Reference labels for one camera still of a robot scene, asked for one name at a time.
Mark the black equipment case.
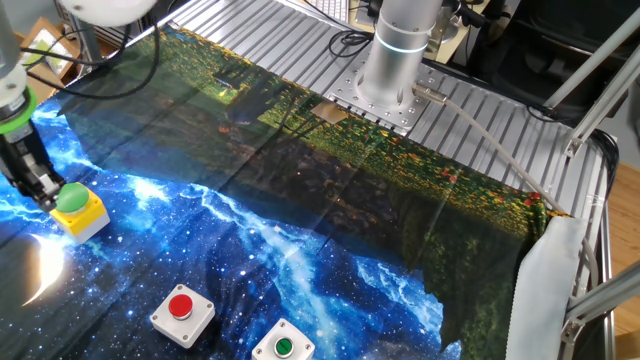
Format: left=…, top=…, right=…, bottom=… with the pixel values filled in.
left=469, top=0, right=640, bottom=119

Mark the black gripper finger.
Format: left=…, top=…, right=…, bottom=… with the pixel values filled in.
left=24, top=179, right=56, bottom=214
left=39, top=169, right=66, bottom=201

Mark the perforated silver base plate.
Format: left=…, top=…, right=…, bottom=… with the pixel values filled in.
left=324, top=47, right=444, bottom=137

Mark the yellow box large green button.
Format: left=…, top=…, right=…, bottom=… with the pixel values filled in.
left=48, top=182, right=111, bottom=245

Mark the brown tape patch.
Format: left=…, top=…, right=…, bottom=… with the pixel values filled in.
left=309, top=98, right=350, bottom=126

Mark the grey braided hose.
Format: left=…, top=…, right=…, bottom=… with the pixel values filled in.
left=412, top=82, right=601, bottom=294

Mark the white box green button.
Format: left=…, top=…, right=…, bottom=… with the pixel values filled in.
left=251, top=317, right=316, bottom=360

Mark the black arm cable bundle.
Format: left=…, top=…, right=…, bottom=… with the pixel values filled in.
left=18, top=22, right=162, bottom=101

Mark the grey aluminium frame bar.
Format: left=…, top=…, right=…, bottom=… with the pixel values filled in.
left=542, top=7, right=640, bottom=109
left=563, top=62, right=640, bottom=159

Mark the green wrist adapter ring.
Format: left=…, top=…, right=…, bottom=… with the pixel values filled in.
left=0, top=85, right=39, bottom=136

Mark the grey aluminium frame post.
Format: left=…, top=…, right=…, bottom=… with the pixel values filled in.
left=69, top=14, right=101, bottom=67
left=559, top=259, right=640, bottom=360

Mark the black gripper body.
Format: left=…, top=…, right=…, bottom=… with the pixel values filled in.
left=0, top=122, right=51, bottom=194

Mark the white box red mushroom button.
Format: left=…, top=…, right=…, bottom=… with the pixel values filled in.
left=149, top=283, right=217, bottom=350

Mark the starry night landscape cloth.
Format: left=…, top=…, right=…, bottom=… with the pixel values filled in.
left=0, top=24, right=590, bottom=360

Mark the white keyboard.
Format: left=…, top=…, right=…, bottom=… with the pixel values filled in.
left=304, top=0, right=351, bottom=24

